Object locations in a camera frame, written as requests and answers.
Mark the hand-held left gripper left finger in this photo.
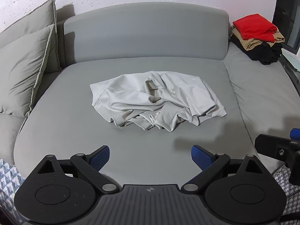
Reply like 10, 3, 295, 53
35, 145, 119, 194

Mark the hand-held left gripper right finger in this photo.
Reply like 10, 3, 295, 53
181, 145, 265, 194

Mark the white t-shirt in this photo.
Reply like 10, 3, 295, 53
90, 71, 227, 132

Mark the houndstooth cloth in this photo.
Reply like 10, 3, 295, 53
273, 166, 300, 225

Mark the glass-top side table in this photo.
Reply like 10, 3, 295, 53
278, 48, 300, 92

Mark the blue white patterned rug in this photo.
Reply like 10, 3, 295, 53
0, 158, 27, 224

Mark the tan folded garment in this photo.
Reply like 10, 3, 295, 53
231, 27, 285, 51

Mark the red folded garment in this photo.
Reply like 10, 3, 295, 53
232, 14, 278, 42

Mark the small grey cushion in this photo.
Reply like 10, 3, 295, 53
0, 24, 56, 118

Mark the grey sofa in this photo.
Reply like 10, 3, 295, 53
0, 2, 300, 194

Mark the large grey cushion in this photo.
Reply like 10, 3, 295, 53
0, 0, 62, 74

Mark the dark window frame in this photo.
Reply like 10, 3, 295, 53
271, 0, 300, 53

